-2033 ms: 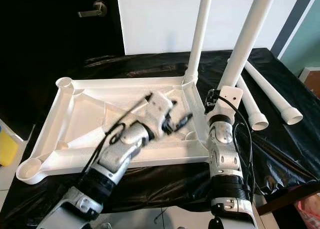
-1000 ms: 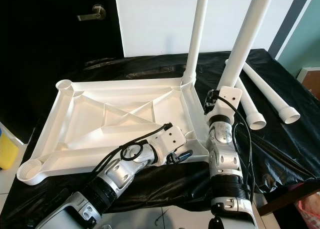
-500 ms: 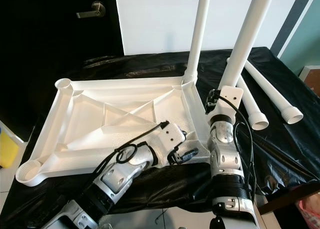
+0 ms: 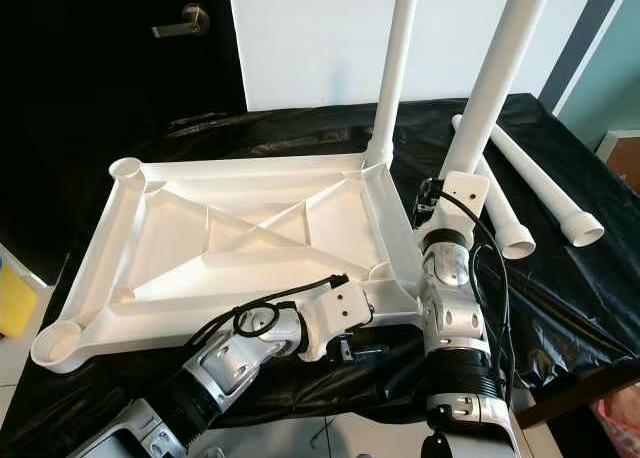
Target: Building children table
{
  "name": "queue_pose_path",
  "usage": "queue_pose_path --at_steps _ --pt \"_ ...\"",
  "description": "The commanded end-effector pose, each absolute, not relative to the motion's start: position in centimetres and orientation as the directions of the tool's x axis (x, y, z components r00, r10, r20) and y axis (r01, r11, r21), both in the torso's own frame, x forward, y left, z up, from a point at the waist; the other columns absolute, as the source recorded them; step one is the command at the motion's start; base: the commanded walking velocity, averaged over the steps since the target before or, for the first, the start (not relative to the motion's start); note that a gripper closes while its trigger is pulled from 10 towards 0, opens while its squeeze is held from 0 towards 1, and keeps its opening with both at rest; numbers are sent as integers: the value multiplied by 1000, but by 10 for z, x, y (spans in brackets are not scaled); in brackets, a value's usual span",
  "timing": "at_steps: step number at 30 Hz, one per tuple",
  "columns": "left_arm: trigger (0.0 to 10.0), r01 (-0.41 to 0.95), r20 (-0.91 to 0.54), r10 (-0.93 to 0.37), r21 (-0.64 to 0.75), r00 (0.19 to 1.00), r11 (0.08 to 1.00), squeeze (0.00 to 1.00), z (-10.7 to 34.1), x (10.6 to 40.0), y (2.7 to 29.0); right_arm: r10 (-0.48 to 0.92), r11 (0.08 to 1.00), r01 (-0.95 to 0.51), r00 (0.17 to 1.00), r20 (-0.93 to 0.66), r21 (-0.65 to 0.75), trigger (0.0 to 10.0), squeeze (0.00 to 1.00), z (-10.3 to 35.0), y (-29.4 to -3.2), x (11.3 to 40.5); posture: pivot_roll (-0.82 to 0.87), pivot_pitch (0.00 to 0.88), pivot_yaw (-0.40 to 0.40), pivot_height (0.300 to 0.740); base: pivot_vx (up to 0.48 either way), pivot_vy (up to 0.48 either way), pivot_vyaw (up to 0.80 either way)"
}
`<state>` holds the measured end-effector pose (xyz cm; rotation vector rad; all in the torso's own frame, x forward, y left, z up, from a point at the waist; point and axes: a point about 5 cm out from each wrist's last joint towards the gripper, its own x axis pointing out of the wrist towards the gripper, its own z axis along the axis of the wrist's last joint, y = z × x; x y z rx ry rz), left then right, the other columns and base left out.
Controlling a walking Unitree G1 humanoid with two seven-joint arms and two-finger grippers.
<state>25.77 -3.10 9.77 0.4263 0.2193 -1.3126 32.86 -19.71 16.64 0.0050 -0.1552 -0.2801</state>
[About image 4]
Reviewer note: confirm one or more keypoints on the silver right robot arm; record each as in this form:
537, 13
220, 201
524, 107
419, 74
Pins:
450, 308

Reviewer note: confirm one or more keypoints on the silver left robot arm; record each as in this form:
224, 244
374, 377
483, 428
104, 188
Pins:
240, 358

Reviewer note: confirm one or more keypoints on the brown white-edged furniture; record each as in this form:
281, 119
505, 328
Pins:
622, 148

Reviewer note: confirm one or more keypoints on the brown wooden table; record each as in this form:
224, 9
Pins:
575, 403

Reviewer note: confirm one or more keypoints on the black door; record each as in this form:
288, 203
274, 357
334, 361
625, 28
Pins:
80, 98

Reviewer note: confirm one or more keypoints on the pink mesh bag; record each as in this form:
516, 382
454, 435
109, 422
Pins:
615, 428

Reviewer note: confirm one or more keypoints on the black plastic table cover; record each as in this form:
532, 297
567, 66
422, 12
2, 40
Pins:
60, 408

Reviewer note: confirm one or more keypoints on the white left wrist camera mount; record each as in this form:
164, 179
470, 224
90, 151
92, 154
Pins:
345, 308

